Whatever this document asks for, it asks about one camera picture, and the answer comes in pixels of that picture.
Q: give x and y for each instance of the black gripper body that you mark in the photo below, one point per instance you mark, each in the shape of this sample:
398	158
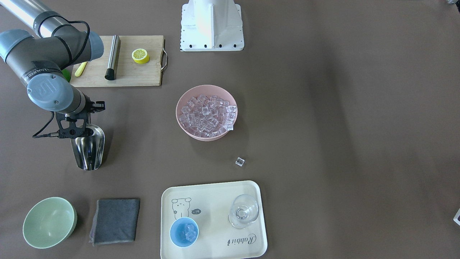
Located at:
94	106

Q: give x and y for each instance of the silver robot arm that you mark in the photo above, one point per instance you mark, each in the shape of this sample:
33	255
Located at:
39	64

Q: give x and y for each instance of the pink bowl of ice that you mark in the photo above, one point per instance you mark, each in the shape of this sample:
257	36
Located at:
206	112

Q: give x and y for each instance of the light blue cup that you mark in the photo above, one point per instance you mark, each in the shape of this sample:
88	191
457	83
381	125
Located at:
184	232

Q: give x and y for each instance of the loose clear ice cube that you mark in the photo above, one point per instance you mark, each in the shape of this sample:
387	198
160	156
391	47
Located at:
240	161

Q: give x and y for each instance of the green lime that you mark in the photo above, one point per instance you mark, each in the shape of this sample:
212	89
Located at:
67	74

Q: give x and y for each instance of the yellow plastic knife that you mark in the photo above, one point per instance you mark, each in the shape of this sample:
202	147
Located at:
79	71

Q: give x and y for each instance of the steel muddler black tip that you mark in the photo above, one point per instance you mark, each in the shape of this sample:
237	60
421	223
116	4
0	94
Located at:
111	70

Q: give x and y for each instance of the bamboo cutting board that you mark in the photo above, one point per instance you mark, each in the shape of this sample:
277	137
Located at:
128	73

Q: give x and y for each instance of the half lemon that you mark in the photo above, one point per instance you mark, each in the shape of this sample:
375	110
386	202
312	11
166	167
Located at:
140	56

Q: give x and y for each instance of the green bowl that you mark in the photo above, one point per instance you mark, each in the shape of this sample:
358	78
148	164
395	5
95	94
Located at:
49	223

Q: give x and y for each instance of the dark grey folded cloth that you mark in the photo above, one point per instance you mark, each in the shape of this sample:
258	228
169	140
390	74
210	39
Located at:
114	221

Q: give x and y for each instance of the cream rabbit tray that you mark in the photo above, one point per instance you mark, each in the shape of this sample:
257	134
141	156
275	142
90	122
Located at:
209	206

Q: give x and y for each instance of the clear wine glass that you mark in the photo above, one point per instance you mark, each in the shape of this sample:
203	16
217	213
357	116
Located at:
244	211

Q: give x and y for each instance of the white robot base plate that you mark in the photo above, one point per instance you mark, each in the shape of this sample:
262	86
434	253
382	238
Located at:
211	25

